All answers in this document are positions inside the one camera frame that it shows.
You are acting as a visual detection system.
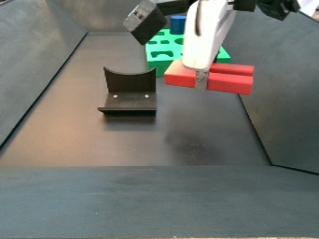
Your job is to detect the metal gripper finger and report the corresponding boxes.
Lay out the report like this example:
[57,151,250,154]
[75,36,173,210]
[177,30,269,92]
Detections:
[196,71,208,91]

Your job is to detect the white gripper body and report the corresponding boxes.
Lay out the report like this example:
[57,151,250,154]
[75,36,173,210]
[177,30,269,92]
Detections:
[181,0,236,71]

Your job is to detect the red double-square block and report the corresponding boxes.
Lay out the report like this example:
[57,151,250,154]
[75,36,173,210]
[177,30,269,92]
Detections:
[164,60,253,95]

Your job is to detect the green foam shape board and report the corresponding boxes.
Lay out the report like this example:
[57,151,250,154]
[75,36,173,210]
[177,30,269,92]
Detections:
[141,28,232,78]

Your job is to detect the blue cylinder block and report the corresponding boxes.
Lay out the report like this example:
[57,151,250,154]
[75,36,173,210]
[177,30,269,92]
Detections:
[169,15,185,35]

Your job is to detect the black curved holder stand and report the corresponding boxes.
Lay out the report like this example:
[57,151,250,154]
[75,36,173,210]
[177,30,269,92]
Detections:
[97,67,157,114]

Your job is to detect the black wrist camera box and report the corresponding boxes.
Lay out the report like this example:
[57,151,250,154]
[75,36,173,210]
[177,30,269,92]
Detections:
[122,0,166,45]

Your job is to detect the black cable connector bracket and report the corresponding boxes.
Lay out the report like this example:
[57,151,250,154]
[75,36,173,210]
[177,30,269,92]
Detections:
[233,0,300,21]

